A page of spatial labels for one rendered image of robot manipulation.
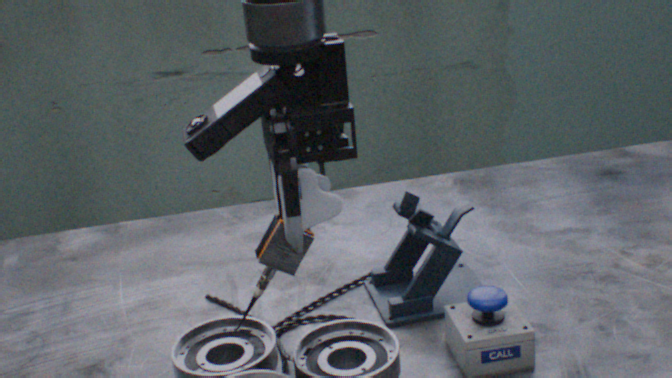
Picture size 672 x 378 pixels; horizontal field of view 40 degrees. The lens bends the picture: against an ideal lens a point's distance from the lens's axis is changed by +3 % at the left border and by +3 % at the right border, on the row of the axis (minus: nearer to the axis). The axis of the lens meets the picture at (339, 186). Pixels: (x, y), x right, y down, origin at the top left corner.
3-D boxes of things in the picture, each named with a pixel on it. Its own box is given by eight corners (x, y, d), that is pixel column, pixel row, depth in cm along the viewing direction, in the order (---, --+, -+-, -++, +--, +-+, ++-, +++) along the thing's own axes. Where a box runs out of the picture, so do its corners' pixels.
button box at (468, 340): (467, 381, 90) (465, 339, 88) (445, 342, 96) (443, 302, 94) (546, 368, 91) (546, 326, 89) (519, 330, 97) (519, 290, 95)
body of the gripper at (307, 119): (359, 165, 87) (349, 43, 82) (271, 180, 86) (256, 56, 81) (340, 139, 94) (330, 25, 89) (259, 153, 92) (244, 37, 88)
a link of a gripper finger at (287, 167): (304, 219, 86) (293, 131, 84) (288, 222, 86) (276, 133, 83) (295, 205, 91) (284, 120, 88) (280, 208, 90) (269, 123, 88)
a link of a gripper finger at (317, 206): (350, 253, 90) (340, 164, 87) (292, 264, 89) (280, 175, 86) (343, 243, 93) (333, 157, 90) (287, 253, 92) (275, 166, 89)
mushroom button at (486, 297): (475, 348, 90) (474, 305, 88) (463, 327, 94) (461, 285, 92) (514, 342, 91) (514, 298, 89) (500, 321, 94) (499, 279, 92)
